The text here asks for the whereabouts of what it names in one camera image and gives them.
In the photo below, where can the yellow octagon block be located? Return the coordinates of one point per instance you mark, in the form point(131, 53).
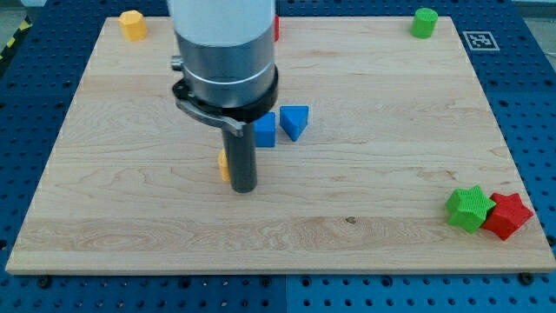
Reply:
point(133, 25)

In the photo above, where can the red block behind arm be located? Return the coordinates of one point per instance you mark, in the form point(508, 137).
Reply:
point(276, 28)

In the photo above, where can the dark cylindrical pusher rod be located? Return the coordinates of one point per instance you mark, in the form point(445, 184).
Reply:
point(241, 157)

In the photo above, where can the green cylinder block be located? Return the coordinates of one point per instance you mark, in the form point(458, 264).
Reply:
point(424, 23)

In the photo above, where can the white fiducial marker tag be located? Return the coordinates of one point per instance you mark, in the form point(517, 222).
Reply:
point(480, 41)

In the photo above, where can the wooden board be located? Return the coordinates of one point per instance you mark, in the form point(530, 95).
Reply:
point(396, 124)

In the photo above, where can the blue triangle block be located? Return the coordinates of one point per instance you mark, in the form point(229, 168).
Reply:
point(294, 120)

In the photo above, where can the yellow heart block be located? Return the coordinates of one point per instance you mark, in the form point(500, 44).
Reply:
point(223, 165)

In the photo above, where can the blue cube block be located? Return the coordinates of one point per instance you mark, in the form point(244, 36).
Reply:
point(265, 131)

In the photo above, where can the green star block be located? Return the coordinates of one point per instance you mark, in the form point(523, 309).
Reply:
point(468, 208)

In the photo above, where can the red star block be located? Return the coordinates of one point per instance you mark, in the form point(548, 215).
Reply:
point(507, 216)

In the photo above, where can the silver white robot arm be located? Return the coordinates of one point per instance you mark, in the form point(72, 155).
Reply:
point(227, 48)

